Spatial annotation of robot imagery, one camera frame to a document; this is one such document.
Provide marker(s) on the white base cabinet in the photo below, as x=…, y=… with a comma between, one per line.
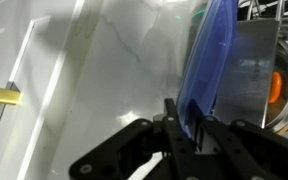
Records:
x=24, y=50

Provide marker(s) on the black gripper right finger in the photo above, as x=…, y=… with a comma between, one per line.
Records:
x=250, y=150

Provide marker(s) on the black dish drying rack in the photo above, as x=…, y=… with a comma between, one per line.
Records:
x=250, y=70

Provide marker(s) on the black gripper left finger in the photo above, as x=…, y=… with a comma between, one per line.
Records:
x=177, y=156

